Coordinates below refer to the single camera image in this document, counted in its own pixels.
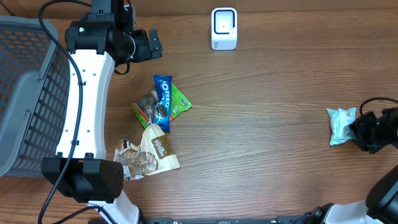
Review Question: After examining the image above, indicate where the grey plastic shopping basket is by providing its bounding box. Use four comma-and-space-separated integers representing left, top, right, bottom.
1, 16, 70, 177

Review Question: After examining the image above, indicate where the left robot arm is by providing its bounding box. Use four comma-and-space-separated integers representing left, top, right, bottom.
41, 1, 162, 223

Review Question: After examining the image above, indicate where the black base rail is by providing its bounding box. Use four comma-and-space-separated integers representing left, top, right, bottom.
139, 214, 309, 224

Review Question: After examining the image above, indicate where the blue Oreo packet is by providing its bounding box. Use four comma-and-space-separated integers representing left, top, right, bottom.
154, 75, 172, 132

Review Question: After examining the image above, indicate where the white barcode scanner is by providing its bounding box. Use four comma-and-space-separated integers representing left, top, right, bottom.
211, 7, 238, 50

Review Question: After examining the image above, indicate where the beige cookie bag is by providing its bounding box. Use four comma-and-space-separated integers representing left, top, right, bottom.
114, 124, 180, 182

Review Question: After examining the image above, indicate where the light teal snack packet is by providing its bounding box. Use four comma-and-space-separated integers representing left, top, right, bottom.
326, 107, 356, 146

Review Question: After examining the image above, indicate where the green snack bag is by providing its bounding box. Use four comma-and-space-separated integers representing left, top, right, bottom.
132, 84, 192, 130

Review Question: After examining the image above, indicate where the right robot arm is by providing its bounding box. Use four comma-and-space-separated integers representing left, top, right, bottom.
291, 108, 397, 224

